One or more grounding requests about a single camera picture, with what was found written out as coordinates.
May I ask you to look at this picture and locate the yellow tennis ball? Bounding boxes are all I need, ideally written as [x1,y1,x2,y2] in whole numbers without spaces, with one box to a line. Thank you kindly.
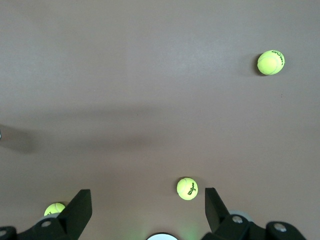
[43,202,66,217]
[176,177,199,201]
[257,49,286,76]

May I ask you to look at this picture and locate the brown table mat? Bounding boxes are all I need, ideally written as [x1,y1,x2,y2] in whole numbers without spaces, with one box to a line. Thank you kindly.
[0,0,320,240]

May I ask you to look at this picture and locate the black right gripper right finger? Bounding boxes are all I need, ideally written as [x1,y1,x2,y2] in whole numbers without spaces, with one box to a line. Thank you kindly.
[201,187,267,240]

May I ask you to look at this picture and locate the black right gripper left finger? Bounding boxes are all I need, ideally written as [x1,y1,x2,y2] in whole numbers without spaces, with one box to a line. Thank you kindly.
[16,189,93,240]

